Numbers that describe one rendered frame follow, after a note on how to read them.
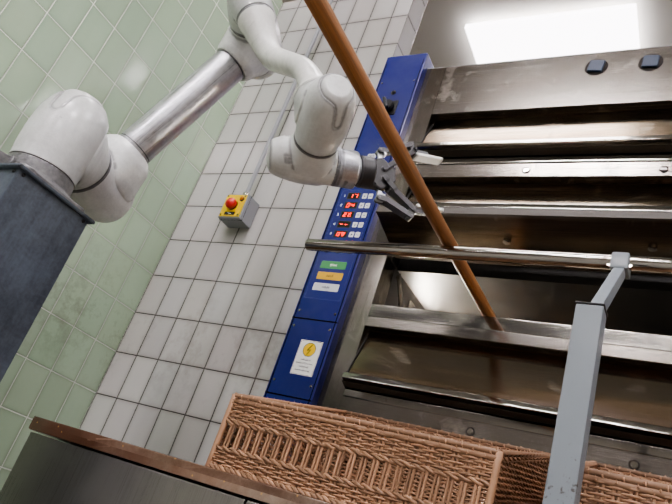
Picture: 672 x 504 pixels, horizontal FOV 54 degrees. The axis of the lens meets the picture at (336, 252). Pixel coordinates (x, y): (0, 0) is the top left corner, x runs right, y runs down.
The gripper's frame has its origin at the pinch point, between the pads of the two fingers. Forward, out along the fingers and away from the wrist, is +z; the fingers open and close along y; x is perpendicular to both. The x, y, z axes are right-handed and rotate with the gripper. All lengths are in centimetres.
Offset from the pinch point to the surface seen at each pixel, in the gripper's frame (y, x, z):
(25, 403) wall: 49, -88, -94
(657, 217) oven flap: 8, 18, 46
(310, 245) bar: 13.9, -15.7, -26.5
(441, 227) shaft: 16.8, 12.6, -4.9
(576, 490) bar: 69, 51, -4
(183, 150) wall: -48, -96, -59
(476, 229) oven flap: 2.1, -15.9, 19.0
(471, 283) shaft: 21.4, -5.9, 11.7
